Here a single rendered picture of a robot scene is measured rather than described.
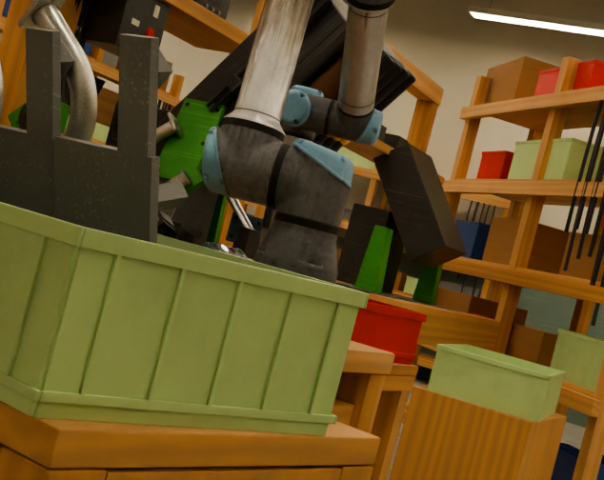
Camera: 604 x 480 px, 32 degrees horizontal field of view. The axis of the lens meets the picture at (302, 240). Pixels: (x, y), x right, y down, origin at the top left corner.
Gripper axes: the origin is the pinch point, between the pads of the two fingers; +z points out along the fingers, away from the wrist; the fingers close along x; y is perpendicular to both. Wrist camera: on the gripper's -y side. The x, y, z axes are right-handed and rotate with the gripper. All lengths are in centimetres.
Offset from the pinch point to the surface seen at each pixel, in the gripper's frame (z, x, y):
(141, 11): -46, 23, -44
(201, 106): -26.9, 17.6, -23.3
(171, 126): -20.5, 13.7, -28.5
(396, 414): 31.1, 6.4, 38.3
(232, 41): -48, 60, -27
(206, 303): -2, -131, 9
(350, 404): 21, -47, 27
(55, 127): -16, -118, -13
